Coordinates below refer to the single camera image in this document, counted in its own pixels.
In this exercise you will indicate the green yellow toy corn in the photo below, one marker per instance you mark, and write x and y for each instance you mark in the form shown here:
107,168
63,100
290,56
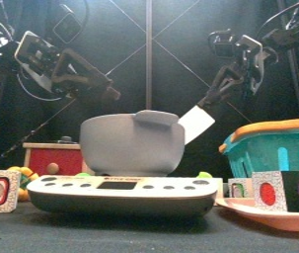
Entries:
83,174

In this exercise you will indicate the wooden box with red side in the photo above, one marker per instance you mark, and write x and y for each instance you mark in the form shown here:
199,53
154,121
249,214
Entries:
50,158

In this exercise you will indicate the teal basket orange rim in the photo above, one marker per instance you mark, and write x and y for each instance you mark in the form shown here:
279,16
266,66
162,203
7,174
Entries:
266,151

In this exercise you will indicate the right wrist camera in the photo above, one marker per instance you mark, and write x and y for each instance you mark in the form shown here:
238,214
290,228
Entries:
223,46

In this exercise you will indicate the grey toy pot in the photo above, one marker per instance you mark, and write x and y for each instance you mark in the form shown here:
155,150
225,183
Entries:
130,145

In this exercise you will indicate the pink plastic tray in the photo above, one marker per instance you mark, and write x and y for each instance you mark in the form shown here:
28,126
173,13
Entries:
270,219

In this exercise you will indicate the dark green toy block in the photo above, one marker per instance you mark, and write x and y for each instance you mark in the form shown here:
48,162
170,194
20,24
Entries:
295,191

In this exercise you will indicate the orange yellow toy vegetable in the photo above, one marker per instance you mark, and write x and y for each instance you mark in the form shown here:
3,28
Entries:
24,173

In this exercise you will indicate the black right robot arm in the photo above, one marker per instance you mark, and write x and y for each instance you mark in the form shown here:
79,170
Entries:
297,29

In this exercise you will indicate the green toy fruit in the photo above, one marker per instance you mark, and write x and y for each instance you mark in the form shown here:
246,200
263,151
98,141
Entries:
205,175

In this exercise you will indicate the metal frame pole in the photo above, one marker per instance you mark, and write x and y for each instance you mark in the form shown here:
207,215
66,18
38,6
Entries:
149,66

